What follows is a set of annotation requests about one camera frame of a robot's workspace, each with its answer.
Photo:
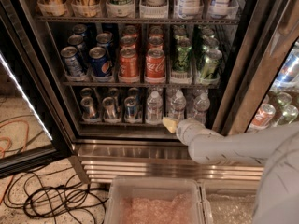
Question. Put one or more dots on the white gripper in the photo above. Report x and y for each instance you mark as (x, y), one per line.
(184, 129)

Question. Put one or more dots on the clear water bottle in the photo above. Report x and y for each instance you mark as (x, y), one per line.
(154, 110)
(177, 106)
(201, 105)

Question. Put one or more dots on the bottom shelf right blue can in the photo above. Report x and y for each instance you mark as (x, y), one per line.
(131, 107)

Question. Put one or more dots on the bottom shelf middle can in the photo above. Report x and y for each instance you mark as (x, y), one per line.
(110, 108)

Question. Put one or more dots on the fridge bottom metal grille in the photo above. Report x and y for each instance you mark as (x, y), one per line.
(101, 163)

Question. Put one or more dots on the bottom shelf left can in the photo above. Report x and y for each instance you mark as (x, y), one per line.
(89, 109)

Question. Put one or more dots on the closed right fridge door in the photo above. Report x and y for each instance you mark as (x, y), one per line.
(264, 37)

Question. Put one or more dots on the open fridge glass door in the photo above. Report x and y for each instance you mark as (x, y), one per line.
(14, 49)

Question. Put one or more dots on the front right Coca-Cola can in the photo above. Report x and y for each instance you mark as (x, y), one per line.
(155, 63)

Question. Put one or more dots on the front left orange soda can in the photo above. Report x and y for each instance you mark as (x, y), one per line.
(128, 62)

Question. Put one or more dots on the front left green can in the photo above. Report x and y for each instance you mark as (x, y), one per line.
(182, 56)

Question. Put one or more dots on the green can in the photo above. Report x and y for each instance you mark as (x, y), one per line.
(182, 56)
(210, 63)

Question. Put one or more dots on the front right green can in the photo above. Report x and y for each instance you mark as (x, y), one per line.
(210, 63)

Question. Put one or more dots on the left clear plastic bin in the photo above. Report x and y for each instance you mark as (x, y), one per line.
(153, 200)

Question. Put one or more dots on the clear plastic bin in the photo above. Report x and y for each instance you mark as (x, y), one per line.
(228, 202)
(153, 200)

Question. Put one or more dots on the front Pepsi can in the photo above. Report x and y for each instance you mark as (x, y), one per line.
(100, 62)

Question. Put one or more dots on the right clear plastic bin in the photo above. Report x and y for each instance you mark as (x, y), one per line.
(228, 202)

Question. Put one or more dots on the front left blue can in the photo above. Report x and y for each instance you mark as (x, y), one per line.
(72, 61)

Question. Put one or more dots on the middle wire shelf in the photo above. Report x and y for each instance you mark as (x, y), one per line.
(143, 85)

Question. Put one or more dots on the wire shelf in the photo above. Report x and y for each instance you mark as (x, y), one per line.
(143, 85)
(136, 20)

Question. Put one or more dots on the top wire shelf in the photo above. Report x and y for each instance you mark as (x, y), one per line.
(136, 20)

